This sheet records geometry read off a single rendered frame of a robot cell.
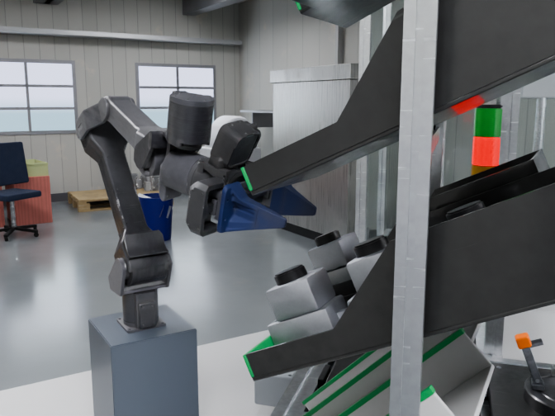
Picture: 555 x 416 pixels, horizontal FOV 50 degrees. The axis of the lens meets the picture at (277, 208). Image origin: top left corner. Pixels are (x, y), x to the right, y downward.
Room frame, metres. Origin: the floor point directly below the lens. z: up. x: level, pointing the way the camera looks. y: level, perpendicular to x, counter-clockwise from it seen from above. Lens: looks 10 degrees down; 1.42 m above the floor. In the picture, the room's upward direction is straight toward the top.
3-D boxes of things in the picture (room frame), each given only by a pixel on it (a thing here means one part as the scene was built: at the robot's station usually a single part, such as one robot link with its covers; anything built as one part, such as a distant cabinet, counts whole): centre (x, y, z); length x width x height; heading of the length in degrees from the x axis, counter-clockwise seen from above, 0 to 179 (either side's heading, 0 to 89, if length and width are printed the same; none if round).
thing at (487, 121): (1.05, -0.37, 1.39); 0.05 x 0.05 x 0.05
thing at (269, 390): (1.04, -0.02, 0.93); 0.21 x 0.07 x 0.06; 163
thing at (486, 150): (1.05, -0.37, 1.34); 0.05 x 0.05 x 0.05
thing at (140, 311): (0.92, 0.22, 1.09); 0.07 x 0.07 x 0.06; 31
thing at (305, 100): (6.32, -0.74, 0.88); 1.43 x 1.05 x 1.76; 31
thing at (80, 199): (8.24, 2.23, 0.19); 1.33 x 0.92 x 0.37; 121
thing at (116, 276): (0.93, 0.22, 1.15); 0.09 x 0.07 x 0.06; 125
